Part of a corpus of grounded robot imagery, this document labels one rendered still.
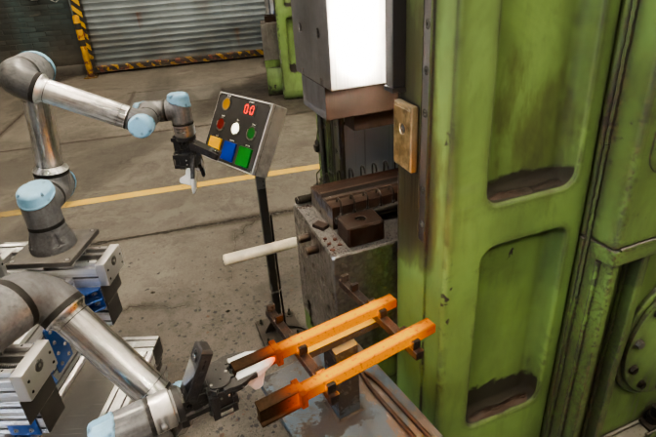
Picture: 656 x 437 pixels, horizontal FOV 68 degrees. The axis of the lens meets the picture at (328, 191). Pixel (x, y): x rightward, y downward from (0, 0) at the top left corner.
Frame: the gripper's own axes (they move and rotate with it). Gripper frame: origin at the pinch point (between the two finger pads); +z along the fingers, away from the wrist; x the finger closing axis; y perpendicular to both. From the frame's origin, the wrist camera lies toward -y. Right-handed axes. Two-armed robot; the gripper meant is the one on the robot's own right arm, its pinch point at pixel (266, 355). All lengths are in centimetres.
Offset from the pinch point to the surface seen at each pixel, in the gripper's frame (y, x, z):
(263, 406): -1.9, 13.1, -6.3
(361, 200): -5, -39, 50
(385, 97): -37, -37, 58
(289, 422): 26.4, -2.9, 3.9
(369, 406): 26.4, 3.7, 23.0
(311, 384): -0.8, 12.7, 4.0
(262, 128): -18, -90, 40
